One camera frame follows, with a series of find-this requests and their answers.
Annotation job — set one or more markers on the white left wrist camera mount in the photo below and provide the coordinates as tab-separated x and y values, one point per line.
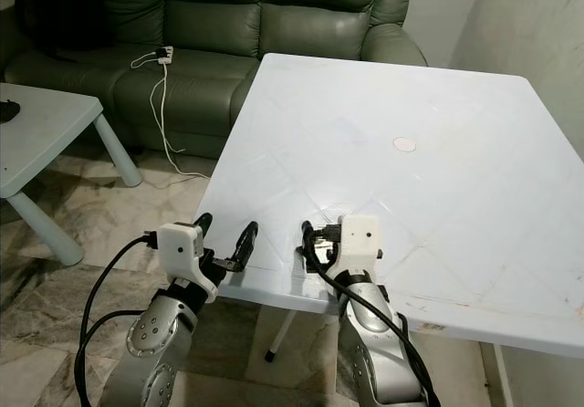
178	245

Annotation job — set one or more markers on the black bag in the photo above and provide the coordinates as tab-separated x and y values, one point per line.
64	15

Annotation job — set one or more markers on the small white side table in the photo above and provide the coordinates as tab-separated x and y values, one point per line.
36	142

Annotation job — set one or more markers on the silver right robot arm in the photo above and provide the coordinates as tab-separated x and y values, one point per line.
374	352

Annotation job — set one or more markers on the large white plastic table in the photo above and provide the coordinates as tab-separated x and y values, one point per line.
401	206

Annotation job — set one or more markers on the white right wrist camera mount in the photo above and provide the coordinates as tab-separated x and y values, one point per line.
360	241

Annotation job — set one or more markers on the white charger plug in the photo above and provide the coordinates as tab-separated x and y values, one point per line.
164	56

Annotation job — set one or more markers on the green leather sofa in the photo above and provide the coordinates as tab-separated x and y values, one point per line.
219	24

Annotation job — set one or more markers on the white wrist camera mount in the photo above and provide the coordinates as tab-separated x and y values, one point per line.
178	245
360	241

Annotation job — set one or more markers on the round pale sticker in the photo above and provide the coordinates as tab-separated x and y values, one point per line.
404	144

